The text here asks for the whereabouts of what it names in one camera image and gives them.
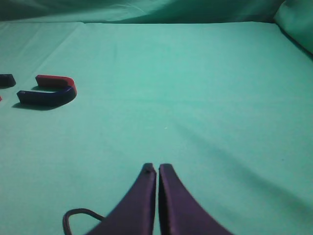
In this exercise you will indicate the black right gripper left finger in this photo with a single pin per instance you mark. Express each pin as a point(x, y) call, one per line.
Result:
point(135, 213)

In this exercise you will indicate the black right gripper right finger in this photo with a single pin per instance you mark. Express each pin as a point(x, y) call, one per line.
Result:
point(179, 212)

